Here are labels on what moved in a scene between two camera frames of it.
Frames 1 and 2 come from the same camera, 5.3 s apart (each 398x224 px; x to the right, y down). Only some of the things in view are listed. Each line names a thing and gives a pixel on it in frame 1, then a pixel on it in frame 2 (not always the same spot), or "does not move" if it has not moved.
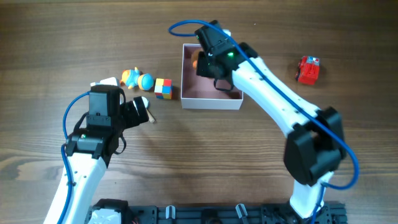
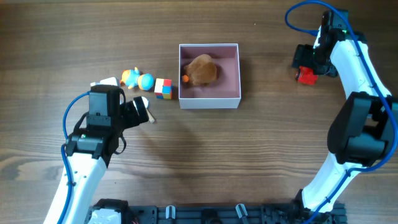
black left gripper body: [127, 116] does not move
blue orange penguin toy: [134, 78] does not move
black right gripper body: [202, 65] to [301, 57]
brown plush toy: [194, 58] to [200, 70]
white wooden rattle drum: [146, 101] does not move
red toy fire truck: [308, 70] does not move
